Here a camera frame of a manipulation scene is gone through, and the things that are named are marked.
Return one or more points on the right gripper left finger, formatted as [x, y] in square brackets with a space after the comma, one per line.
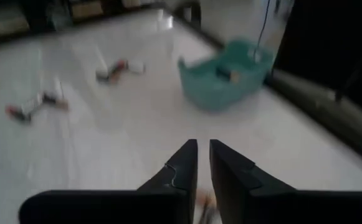
[106, 208]

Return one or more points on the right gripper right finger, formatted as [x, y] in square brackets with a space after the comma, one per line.
[293, 208]

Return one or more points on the copper black battery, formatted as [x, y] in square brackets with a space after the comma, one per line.
[51, 99]

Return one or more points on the red black MAX battery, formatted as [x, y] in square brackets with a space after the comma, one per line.
[116, 71]

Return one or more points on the teal plastic basket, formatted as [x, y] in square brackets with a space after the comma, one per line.
[205, 90]

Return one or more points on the small black silver battery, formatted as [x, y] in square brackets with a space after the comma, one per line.
[225, 74]

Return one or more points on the black folding partition screen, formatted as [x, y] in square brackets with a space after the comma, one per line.
[324, 37]

